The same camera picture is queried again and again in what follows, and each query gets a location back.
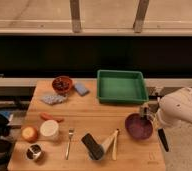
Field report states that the silver fork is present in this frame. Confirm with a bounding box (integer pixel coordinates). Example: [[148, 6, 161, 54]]
[[65, 129, 74, 160]]

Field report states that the wooden stick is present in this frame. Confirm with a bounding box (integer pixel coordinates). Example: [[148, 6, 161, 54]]
[[112, 129, 119, 161]]

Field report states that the green plastic tray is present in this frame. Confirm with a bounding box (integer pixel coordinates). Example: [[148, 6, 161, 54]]
[[97, 70, 149, 104]]

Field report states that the red yellow apple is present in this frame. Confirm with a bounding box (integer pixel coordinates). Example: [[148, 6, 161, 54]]
[[21, 126, 38, 142]]

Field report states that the blue white cloth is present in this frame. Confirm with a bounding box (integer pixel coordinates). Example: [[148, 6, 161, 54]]
[[40, 93, 67, 105]]

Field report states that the blue sponge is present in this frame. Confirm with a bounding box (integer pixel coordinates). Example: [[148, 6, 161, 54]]
[[74, 83, 89, 96]]

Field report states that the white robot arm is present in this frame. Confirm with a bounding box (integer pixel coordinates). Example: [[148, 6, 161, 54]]
[[157, 87, 192, 127]]

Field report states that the red bowl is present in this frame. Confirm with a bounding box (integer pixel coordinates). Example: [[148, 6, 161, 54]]
[[52, 76, 73, 94]]

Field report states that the white cup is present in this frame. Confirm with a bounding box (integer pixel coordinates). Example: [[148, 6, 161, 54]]
[[40, 120, 59, 140]]

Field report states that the small metal cup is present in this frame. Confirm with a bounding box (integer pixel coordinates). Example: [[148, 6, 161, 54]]
[[26, 144, 43, 162]]

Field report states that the purple bowl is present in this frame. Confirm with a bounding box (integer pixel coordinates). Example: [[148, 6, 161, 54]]
[[125, 113, 153, 140]]

